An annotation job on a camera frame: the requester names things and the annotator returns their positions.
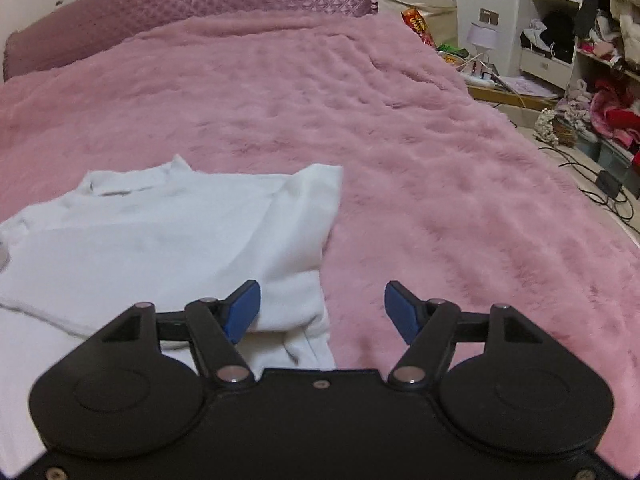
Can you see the green packet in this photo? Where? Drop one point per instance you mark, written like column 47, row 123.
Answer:
column 452, row 51

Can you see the white shelf unit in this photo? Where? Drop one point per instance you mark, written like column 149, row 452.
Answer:
column 547, row 72

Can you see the purple quilted pillow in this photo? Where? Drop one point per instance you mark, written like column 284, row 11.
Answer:
column 190, row 5

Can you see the wooden nightstand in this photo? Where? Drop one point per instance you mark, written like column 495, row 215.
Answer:
column 510, row 94

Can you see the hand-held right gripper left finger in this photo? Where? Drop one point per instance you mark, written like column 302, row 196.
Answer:
column 243, row 310

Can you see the black power adapter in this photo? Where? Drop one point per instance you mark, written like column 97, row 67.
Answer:
column 609, row 183

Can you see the pile of colourful clothes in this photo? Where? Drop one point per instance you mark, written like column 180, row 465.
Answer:
column 610, row 110

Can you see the white power strip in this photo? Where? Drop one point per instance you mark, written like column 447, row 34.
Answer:
column 477, row 79

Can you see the white shirt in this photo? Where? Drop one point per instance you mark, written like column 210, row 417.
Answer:
column 165, row 240

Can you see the pink fluffy blanket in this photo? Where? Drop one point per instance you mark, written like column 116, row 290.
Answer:
column 425, row 160

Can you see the white table lamp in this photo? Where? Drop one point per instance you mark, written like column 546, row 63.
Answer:
column 482, row 36

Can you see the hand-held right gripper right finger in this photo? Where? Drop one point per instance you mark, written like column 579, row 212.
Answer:
column 401, row 310

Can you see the clear storage bin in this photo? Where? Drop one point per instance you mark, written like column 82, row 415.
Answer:
column 607, row 152

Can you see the basket of dried flowers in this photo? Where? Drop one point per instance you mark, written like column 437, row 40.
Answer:
column 552, row 127

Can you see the white fluffy coat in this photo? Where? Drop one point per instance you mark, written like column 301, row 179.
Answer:
column 624, row 5

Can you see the black clothes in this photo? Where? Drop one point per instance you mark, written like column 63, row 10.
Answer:
column 557, row 32

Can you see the red yellow snack bag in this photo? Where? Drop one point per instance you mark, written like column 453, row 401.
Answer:
column 419, row 25

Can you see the white bedside cabinet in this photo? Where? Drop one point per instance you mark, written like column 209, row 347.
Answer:
column 425, row 2

